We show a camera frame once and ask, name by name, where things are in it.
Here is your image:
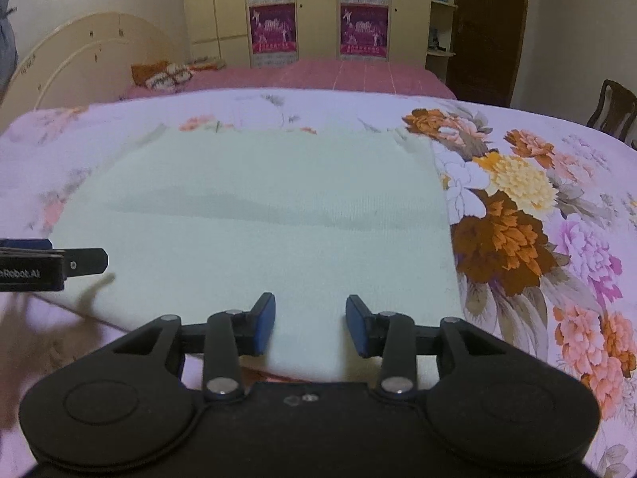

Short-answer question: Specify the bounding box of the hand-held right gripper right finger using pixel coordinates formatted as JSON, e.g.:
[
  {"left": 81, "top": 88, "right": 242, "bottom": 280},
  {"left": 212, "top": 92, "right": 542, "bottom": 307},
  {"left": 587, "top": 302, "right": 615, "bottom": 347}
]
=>
[{"left": 346, "top": 294, "right": 504, "bottom": 402}]

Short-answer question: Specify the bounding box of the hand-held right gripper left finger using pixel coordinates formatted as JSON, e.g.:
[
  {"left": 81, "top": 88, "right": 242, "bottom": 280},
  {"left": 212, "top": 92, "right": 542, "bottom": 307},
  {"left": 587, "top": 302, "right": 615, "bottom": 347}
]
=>
[{"left": 112, "top": 292, "right": 277, "bottom": 402}]

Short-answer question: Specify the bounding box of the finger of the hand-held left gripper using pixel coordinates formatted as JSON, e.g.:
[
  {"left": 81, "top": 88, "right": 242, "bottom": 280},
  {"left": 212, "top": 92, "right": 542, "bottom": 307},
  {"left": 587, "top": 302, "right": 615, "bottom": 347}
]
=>
[
  {"left": 64, "top": 247, "right": 109, "bottom": 276},
  {"left": 0, "top": 238, "right": 54, "bottom": 250}
]

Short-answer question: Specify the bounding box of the pale green knit sweater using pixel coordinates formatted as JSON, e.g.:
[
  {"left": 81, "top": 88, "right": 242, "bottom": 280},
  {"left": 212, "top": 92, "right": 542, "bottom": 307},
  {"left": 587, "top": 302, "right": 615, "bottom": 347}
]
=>
[{"left": 49, "top": 127, "right": 462, "bottom": 385}]

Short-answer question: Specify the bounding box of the cream arched headboard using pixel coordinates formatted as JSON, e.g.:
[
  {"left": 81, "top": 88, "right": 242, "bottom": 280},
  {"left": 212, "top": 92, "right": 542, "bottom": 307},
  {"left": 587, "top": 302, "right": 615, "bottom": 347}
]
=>
[{"left": 0, "top": 12, "right": 193, "bottom": 121}]

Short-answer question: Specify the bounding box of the orange patterned pillow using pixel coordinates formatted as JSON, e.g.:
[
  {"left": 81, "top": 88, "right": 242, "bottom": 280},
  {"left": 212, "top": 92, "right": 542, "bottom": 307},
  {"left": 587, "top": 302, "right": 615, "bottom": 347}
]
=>
[{"left": 130, "top": 61, "right": 195, "bottom": 93}]

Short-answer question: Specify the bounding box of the floral lilac bed sheet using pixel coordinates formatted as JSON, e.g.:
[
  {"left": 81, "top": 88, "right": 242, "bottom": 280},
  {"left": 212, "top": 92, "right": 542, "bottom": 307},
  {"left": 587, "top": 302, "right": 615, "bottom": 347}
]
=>
[{"left": 0, "top": 87, "right": 637, "bottom": 478}]

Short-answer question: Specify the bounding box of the blue-grey curtain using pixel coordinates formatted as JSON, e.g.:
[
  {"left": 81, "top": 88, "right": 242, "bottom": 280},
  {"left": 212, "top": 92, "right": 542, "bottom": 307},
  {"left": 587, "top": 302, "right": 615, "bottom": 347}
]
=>
[{"left": 0, "top": 0, "right": 19, "bottom": 86}]

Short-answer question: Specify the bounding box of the striped folded cloth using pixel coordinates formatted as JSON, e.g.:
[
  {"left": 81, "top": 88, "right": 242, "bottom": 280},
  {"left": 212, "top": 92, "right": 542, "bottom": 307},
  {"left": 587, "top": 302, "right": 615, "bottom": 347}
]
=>
[{"left": 185, "top": 55, "right": 226, "bottom": 72}]

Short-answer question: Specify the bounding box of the pink checked bed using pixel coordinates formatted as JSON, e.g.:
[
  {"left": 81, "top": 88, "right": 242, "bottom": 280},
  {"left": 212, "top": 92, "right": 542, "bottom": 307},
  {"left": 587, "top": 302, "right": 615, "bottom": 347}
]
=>
[{"left": 121, "top": 57, "right": 457, "bottom": 101}]

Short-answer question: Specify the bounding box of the cream wardrobe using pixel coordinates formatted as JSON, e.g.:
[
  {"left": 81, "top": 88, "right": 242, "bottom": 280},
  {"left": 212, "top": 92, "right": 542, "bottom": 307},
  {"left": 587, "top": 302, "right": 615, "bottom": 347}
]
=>
[{"left": 179, "top": 0, "right": 434, "bottom": 69}]

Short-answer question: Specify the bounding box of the cream corner shelf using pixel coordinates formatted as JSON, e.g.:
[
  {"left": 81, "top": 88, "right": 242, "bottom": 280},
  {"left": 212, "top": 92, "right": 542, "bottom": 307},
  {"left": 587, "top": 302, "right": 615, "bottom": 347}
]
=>
[{"left": 426, "top": 0, "right": 459, "bottom": 86}]

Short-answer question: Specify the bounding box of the dark wooden door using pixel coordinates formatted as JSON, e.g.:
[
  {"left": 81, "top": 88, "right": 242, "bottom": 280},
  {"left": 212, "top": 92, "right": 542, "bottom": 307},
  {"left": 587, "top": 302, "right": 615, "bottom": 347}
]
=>
[{"left": 447, "top": 0, "right": 531, "bottom": 108}]

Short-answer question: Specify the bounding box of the dark wooden chair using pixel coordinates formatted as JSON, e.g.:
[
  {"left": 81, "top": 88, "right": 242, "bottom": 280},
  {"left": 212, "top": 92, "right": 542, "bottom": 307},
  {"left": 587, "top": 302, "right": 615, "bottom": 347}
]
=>
[{"left": 586, "top": 79, "right": 637, "bottom": 151}]

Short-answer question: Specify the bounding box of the magenta wall poster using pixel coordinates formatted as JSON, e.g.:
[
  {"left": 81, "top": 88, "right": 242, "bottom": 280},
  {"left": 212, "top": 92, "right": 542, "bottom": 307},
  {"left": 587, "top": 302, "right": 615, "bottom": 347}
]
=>
[
  {"left": 339, "top": 4, "right": 389, "bottom": 61},
  {"left": 250, "top": 3, "right": 298, "bottom": 67}
]

